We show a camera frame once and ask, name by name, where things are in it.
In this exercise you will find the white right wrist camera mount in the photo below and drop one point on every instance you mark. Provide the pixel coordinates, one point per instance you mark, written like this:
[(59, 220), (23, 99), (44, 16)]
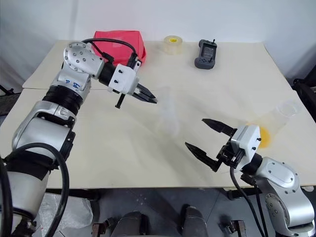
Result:
[(247, 140)]

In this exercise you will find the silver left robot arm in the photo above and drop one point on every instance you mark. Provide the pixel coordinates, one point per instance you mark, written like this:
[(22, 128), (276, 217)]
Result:
[(74, 56)]

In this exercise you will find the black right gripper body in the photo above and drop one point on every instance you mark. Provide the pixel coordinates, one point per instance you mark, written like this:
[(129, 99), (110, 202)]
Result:
[(225, 155)]

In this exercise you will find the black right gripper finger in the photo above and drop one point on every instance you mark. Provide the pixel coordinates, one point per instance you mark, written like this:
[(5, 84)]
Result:
[(202, 155), (219, 127)]

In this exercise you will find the clear plastic cup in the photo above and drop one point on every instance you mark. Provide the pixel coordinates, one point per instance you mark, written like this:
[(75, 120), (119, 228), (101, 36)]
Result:
[(279, 121)]

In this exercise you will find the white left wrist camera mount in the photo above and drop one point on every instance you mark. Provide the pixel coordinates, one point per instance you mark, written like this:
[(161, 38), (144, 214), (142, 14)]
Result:
[(122, 79)]

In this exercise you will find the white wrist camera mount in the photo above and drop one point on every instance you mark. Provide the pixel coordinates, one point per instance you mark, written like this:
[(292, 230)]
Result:
[(122, 79), (247, 140)]

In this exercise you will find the dark rounded shape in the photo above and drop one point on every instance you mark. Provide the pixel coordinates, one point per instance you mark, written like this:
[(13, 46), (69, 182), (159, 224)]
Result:
[(195, 222), (133, 224)]

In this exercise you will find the black metal frame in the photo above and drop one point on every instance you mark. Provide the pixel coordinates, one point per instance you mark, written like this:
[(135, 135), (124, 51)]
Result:
[(306, 93), (10, 101)]

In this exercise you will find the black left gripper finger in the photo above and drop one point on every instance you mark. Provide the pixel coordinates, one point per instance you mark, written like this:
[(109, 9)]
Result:
[(147, 99), (146, 91)]

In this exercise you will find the clear yellow tape roll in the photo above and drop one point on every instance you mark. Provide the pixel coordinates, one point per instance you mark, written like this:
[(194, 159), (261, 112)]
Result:
[(172, 48)]

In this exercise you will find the red cloth bag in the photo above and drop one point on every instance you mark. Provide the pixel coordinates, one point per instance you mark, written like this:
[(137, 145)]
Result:
[(133, 39)]

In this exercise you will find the grey handheld controller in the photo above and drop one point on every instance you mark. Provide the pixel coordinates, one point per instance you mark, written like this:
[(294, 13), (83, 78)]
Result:
[(205, 63)]

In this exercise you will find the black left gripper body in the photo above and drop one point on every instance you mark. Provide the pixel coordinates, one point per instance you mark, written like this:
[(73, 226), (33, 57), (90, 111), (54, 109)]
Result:
[(120, 100)]

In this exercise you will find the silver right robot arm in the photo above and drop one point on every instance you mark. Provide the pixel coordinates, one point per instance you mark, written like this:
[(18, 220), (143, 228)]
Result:
[(279, 172)]

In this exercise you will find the orange liquid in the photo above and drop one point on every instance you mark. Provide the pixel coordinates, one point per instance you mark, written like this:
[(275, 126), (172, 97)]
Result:
[(265, 138)]

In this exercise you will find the clear plastic bag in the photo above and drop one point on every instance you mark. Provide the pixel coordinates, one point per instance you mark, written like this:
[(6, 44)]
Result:
[(69, 214)]

